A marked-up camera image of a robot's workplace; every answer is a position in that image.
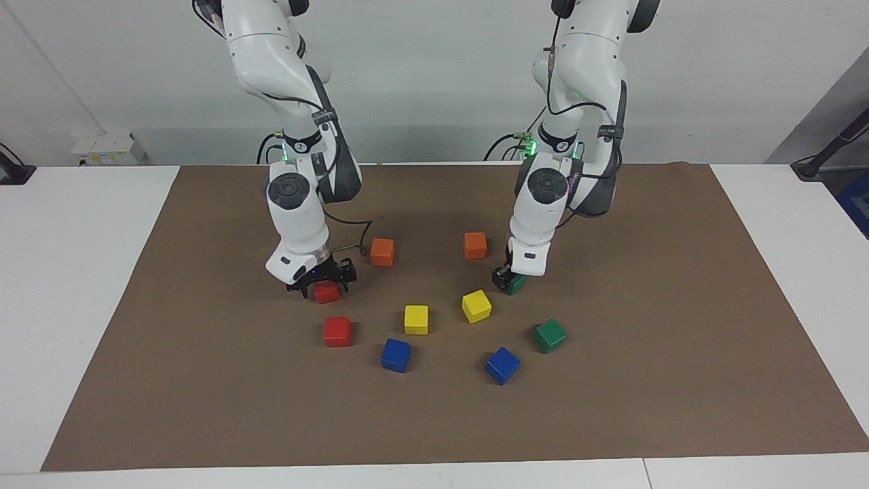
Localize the blue wooden block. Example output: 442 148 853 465
485 347 521 386
380 338 411 374

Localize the brown table mat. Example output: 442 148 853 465
41 162 869 472

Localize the white power strip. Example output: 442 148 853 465
71 132 147 167

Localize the black clamp base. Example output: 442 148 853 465
0 143 36 185

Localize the black stand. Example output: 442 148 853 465
791 107 869 181

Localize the blue box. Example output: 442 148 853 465
834 170 869 240

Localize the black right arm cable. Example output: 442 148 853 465
192 0 374 255

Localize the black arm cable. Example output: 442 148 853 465
545 14 624 221
192 0 374 255

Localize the black left base cable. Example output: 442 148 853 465
484 109 547 162

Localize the black base cable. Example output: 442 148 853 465
484 109 547 162
256 132 283 165

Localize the black right base cable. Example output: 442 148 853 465
256 132 283 165

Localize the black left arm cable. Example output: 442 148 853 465
545 14 624 221

